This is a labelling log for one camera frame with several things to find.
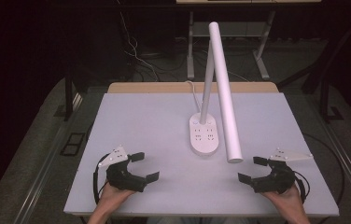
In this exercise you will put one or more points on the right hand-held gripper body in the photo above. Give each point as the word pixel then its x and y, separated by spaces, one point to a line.
pixel 281 180

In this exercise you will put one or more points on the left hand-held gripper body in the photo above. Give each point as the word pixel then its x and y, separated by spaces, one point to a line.
pixel 123 180

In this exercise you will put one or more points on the person's left hand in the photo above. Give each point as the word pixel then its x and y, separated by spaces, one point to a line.
pixel 111 197

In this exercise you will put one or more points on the person's right hand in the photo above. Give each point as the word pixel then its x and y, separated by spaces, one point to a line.
pixel 287 200

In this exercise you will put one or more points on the white table board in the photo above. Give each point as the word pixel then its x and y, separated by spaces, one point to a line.
pixel 151 130

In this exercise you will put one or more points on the white desk lamp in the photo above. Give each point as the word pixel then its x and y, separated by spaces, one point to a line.
pixel 223 93

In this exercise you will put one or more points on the black metal stand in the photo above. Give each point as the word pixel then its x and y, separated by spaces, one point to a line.
pixel 327 99
pixel 68 93

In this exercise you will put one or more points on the metal floor rail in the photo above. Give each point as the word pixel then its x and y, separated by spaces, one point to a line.
pixel 348 165
pixel 46 168

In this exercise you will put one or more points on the grey metal desk frame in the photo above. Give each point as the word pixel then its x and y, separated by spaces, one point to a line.
pixel 192 53

